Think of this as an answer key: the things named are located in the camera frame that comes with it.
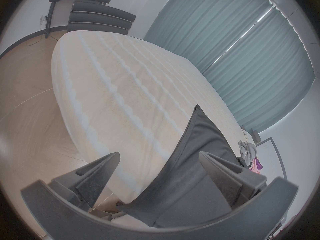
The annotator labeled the black T-shirt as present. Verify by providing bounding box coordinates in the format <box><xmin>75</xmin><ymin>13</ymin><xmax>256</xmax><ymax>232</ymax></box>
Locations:
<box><xmin>117</xmin><ymin>104</ymin><xmax>250</xmax><ymax>228</ymax></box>

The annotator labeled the grey garment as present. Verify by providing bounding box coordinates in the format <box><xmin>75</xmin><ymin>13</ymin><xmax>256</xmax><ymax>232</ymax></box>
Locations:
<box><xmin>237</xmin><ymin>140</ymin><xmax>258</xmax><ymax>167</ymax></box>

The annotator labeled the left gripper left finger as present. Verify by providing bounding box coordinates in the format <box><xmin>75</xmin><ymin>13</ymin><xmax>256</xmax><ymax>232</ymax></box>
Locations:
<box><xmin>51</xmin><ymin>152</ymin><xmax>121</xmax><ymax>209</ymax></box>

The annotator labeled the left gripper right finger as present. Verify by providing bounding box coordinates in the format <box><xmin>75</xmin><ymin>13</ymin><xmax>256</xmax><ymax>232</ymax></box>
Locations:
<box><xmin>199</xmin><ymin>151</ymin><xmax>267</xmax><ymax>207</ymax></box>

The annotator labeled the bed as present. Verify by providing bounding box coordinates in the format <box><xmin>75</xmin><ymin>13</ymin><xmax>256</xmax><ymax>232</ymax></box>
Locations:
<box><xmin>51</xmin><ymin>30</ymin><xmax>287</xmax><ymax>228</ymax></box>

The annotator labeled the pile of clothes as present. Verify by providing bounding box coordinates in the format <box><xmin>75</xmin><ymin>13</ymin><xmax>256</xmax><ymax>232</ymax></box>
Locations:
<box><xmin>238</xmin><ymin>156</ymin><xmax>264</xmax><ymax>173</ymax></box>

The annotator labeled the grey bedside table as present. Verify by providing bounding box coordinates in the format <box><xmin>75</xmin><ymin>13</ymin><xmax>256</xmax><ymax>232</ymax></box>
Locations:
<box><xmin>251</xmin><ymin>128</ymin><xmax>262</xmax><ymax>143</ymax></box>

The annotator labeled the blue-green curtain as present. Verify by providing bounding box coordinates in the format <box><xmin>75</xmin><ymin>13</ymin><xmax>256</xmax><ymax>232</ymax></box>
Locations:
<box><xmin>202</xmin><ymin>6</ymin><xmax>316</xmax><ymax>134</ymax></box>
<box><xmin>144</xmin><ymin>0</ymin><xmax>273</xmax><ymax>72</ymax></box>

